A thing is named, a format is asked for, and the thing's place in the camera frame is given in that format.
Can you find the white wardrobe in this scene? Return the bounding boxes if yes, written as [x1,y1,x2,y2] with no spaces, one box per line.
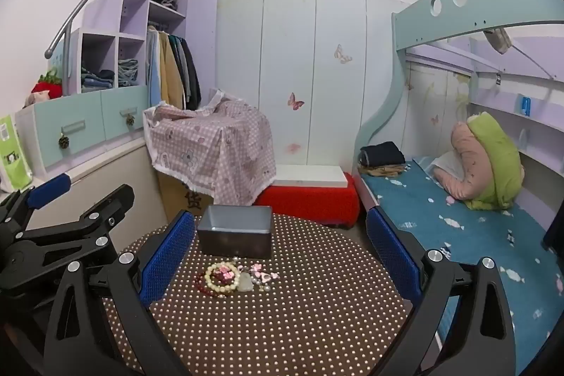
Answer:
[216,0,408,167]

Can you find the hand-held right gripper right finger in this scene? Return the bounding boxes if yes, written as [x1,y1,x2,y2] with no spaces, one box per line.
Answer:
[366,206,517,376]

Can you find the green paper bag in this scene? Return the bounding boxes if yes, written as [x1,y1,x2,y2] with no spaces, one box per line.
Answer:
[0,115,34,192]

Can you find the cream bead bracelet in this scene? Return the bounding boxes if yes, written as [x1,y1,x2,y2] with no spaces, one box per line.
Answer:
[203,263,242,296]

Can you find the teal bunk bed frame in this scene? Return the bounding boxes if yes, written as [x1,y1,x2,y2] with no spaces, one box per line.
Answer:
[355,0,564,165]

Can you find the purple stair shelf cabinet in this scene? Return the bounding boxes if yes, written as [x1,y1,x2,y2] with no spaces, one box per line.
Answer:
[79,0,219,112]

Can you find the grey metal tin box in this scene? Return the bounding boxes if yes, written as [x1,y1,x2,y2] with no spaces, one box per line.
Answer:
[197,205,273,259]

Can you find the folded jeans stack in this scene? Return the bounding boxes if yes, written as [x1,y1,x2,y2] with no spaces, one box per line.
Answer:
[117,59,140,87]
[81,68,116,90]

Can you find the cardboard box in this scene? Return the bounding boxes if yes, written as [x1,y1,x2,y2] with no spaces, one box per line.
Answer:
[158,171,216,223]

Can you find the dark cloth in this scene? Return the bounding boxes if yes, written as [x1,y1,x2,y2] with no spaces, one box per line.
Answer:
[543,204,564,254]

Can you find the pink checked cloth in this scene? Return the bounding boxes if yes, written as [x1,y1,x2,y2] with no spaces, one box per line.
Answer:
[143,87,277,205]

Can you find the tan hanging jacket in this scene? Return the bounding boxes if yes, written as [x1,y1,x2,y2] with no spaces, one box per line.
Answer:
[159,31,185,111]

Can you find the tan folded clothes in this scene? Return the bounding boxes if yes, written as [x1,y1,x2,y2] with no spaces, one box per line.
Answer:
[358,165,409,178]

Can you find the black folded clothes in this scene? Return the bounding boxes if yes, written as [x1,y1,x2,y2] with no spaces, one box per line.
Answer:
[358,142,406,167]

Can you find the brown polka dot tablecloth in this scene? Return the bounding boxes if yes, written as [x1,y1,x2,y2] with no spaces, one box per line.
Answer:
[103,214,415,376]

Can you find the red stool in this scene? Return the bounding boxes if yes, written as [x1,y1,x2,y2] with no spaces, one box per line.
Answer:
[256,173,361,229]

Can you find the pink flower hair clip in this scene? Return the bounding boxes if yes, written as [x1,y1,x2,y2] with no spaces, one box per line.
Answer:
[250,264,281,285]

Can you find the light blue hanging shirt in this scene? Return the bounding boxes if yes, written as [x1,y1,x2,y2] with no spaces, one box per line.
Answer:
[147,28,162,108]

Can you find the red bead bracelet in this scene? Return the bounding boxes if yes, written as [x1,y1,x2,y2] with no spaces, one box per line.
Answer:
[195,270,223,297]

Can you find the pink green folded quilt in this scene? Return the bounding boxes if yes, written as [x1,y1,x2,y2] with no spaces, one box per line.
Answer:
[444,111,526,211]

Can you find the teal drawer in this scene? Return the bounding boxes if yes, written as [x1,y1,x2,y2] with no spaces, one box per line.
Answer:
[100,85,149,143]
[34,94,106,175]

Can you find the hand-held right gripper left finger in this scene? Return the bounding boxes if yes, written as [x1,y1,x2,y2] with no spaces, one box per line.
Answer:
[43,210,196,376]

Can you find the cream cabinet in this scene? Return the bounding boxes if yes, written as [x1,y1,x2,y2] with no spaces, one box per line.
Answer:
[18,138,166,236]

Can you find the white board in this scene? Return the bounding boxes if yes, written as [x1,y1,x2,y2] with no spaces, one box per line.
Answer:
[273,165,347,188]

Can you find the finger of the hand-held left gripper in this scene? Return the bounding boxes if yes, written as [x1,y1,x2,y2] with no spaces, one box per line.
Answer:
[0,172,72,236]
[15,183,136,255]

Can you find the grey hanging lamp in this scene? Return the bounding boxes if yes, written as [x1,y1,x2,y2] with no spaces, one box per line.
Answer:
[484,28,513,55]

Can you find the blue printed bed sheet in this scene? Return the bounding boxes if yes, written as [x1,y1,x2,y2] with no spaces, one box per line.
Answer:
[359,156,564,376]

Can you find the black hanging jacket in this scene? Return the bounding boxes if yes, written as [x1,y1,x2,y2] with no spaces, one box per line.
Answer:
[178,37,202,111]

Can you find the red strawberry plush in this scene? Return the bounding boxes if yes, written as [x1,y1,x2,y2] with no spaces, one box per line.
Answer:
[32,70,63,99]

